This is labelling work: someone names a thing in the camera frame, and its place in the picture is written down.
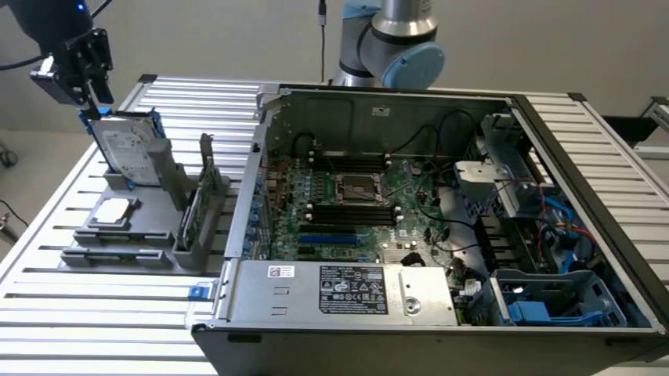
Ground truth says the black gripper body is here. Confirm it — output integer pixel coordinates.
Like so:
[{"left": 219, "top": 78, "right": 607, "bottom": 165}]
[{"left": 57, "top": 27, "right": 114, "bottom": 92}]

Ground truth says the hard disk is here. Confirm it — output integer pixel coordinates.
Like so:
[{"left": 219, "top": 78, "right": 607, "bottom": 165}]
[{"left": 77, "top": 106, "right": 169, "bottom": 190}]

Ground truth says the blue plastic disk bay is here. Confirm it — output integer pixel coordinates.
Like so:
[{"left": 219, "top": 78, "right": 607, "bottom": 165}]
[{"left": 488, "top": 268, "right": 627, "bottom": 328}]

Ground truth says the CPU with silver lid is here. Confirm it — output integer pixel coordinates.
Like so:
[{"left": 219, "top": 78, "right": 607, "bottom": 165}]
[{"left": 86, "top": 197, "right": 142, "bottom": 230}]

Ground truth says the green graphics card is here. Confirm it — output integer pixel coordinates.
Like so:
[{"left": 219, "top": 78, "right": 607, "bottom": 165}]
[{"left": 176, "top": 132, "right": 221, "bottom": 251}]

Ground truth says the RAM stick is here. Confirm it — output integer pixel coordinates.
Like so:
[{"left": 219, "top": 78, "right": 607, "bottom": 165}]
[{"left": 177, "top": 188, "right": 201, "bottom": 251}]

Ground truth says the grey parts rack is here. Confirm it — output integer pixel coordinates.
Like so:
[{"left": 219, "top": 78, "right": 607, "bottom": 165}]
[{"left": 58, "top": 132, "right": 232, "bottom": 280}]

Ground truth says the black RAM slots bank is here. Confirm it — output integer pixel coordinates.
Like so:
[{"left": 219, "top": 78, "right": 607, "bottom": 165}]
[
  {"left": 305, "top": 201, "right": 404, "bottom": 226},
  {"left": 307, "top": 151, "right": 394, "bottom": 172}
]

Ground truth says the blue plastic clip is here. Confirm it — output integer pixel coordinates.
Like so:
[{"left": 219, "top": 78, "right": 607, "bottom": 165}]
[{"left": 185, "top": 280, "right": 213, "bottom": 303}]

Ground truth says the CPU socket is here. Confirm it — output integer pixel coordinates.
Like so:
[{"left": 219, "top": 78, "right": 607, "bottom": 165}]
[{"left": 332, "top": 171, "right": 392, "bottom": 205}]

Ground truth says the black expansion slot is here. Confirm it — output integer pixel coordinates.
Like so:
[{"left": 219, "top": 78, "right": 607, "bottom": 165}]
[{"left": 296, "top": 223, "right": 359, "bottom": 234}]

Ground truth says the blue expansion slot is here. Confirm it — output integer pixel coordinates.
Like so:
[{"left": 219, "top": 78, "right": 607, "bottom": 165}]
[{"left": 296, "top": 233, "right": 359, "bottom": 244}]

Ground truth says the green motherboard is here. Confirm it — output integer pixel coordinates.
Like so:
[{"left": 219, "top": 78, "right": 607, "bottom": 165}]
[{"left": 259, "top": 154, "right": 471, "bottom": 275}]

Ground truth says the silver power supply unit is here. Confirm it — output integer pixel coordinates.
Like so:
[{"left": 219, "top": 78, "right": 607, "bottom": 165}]
[{"left": 227, "top": 259, "right": 459, "bottom": 328}]

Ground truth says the silver metal drive cage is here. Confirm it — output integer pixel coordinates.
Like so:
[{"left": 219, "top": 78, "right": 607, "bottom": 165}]
[{"left": 452, "top": 112, "right": 555, "bottom": 220}]

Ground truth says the open black PC case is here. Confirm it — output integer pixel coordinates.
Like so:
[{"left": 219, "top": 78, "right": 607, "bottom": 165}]
[{"left": 189, "top": 83, "right": 669, "bottom": 376}]

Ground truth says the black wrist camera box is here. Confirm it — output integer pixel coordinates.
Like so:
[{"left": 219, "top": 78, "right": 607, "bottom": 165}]
[{"left": 28, "top": 57, "right": 90, "bottom": 106}]

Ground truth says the black camera cable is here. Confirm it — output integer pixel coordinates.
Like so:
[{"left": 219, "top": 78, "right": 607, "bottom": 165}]
[{"left": 0, "top": 53, "right": 49, "bottom": 71}]

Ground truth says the thin black floor cable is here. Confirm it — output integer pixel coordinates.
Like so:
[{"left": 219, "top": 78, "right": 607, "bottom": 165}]
[{"left": 0, "top": 198, "right": 30, "bottom": 246}]

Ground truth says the hanging grey cable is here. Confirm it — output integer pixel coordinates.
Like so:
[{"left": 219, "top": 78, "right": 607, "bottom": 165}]
[{"left": 316, "top": 0, "right": 329, "bottom": 84}]

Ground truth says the black looped wire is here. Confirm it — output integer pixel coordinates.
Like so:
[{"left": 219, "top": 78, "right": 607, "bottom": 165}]
[{"left": 387, "top": 109, "right": 479, "bottom": 157}]

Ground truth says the blue data wire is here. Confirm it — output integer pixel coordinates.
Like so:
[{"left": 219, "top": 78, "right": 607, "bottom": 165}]
[{"left": 542, "top": 193, "right": 586, "bottom": 275}]

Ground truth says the red wire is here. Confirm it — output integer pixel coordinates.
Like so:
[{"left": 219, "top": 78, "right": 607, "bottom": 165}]
[{"left": 542, "top": 203, "right": 598, "bottom": 271}]

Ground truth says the aluminium frame rail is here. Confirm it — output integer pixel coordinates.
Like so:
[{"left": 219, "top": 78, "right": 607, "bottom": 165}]
[{"left": 599, "top": 96, "right": 669, "bottom": 160}]

